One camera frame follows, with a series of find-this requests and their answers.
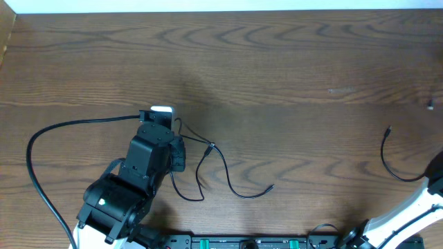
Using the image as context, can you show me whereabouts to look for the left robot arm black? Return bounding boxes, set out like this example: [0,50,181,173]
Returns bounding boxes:
[73,106,186,248]

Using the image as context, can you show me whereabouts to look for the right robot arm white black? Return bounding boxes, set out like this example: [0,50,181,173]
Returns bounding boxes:
[346,153,442,249]

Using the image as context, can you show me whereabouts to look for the left camera cable black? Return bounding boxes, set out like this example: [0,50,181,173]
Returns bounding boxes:
[26,115,139,248]

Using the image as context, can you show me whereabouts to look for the camera cable black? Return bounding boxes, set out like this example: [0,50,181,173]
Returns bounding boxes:
[378,205,442,249]
[26,115,139,248]

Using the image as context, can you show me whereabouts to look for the black base rail green clamps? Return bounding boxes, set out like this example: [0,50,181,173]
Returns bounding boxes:
[132,226,340,249]

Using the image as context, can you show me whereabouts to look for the right camera cable black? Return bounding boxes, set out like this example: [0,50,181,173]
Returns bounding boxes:
[378,205,442,249]

